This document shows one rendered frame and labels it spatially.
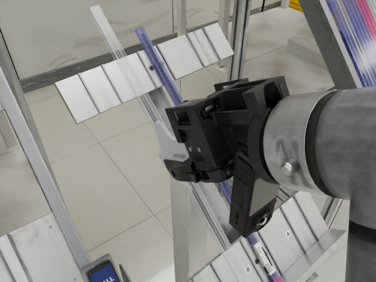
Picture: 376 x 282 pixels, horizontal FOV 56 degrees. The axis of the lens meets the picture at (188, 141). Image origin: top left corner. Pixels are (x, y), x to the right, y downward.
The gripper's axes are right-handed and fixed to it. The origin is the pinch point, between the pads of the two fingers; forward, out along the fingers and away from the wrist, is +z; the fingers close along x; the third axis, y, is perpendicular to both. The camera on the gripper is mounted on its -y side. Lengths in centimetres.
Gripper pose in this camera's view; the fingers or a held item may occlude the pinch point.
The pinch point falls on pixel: (174, 152)
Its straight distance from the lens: 45.6
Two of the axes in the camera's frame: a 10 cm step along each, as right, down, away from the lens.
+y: -3.6, -9.0, -2.5
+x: -7.6, 4.4, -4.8
